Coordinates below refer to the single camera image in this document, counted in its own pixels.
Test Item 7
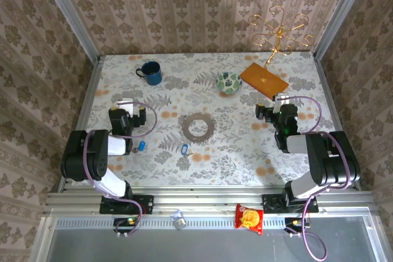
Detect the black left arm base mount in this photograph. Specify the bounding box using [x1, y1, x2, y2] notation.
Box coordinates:
[99, 195, 154, 215]

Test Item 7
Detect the aluminium front rail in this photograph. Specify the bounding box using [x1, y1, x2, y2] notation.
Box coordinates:
[45, 185, 374, 215]

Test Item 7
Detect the gold wire stand wooden base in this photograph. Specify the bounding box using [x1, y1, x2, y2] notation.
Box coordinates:
[239, 5, 316, 102]

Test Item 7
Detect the small clear plastic item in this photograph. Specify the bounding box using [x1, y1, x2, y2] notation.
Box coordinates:
[170, 209, 187, 231]

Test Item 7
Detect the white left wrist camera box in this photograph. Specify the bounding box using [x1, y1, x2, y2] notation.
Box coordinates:
[117, 98, 135, 115]

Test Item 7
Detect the grey slotted cable duct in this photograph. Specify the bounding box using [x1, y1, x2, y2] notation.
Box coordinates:
[53, 216, 374, 229]

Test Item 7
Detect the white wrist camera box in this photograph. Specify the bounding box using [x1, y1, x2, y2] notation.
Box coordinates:
[117, 98, 135, 115]
[273, 92, 290, 110]

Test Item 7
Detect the aluminium table side rail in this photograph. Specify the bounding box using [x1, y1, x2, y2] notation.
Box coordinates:
[313, 53, 363, 191]
[57, 56, 104, 194]

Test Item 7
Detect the aluminium frame post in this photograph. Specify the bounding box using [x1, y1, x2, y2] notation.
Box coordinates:
[312, 0, 371, 59]
[34, 0, 101, 62]

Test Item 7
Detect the small circuit board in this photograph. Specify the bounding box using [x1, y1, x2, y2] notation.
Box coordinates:
[284, 217, 310, 229]
[113, 217, 139, 228]

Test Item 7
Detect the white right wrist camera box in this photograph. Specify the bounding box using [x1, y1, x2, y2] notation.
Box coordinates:
[273, 92, 290, 110]

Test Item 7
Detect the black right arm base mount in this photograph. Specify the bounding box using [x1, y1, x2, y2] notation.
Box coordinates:
[262, 193, 319, 214]

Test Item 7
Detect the grey metal panel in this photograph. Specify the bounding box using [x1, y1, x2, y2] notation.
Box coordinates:
[45, 228, 380, 262]

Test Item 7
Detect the dark blue mug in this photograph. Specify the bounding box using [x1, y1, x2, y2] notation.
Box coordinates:
[135, 61, 163, 86]

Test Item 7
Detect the red snack packet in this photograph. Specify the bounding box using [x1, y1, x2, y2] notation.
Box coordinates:
[235, 203, 265, 236]

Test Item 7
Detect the leaf pattern bowl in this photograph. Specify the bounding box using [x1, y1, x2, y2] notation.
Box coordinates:
[215, 71, 243, 94]

